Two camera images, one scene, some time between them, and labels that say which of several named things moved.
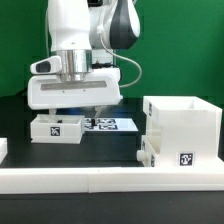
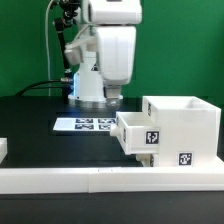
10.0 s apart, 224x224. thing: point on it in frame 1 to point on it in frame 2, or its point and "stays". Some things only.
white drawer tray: x=47 y=130 to x=137 y=133
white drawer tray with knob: x=149 y=154 stays
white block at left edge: x=3 y=148 stays
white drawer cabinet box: x=190 y=130 stays
